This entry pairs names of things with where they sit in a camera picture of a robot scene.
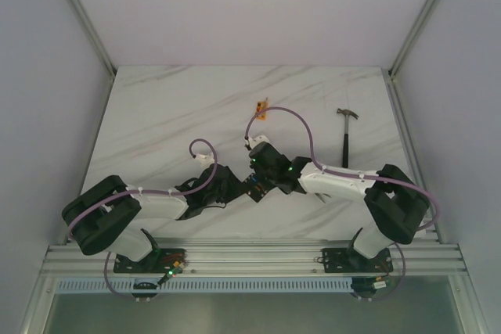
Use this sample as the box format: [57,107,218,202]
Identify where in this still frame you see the black fuse box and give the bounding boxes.
[243,174,273,203]

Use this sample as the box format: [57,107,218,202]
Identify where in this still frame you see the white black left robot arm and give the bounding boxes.
[62,163,250,273]

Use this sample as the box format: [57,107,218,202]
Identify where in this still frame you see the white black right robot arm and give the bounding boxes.
[247,141,430,272]

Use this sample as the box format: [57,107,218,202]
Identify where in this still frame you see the orange fuse holder block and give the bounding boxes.
[255,99,269,120]

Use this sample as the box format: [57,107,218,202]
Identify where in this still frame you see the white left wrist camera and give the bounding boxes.
[194,153,215,164]

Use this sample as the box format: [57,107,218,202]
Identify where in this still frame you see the orange handled needle-nose pliers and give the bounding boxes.
[315,193,326,203]

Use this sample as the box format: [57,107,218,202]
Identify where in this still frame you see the black handled claw hammer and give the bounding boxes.
[337,108,359,169]

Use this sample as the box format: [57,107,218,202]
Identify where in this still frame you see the aluminium mounting rail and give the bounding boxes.
[40,239,467,277]

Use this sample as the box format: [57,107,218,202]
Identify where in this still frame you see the white slotted cable duct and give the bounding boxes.
[56,276,353,294]

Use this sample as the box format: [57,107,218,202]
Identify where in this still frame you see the right aluminium frame post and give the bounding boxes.
[387,0,461,78]

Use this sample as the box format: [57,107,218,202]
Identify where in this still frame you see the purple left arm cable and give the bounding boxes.
[67,138,218,304]

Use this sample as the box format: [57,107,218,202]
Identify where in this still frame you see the aluminium corner frame post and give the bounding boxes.
[48,0,117,77]

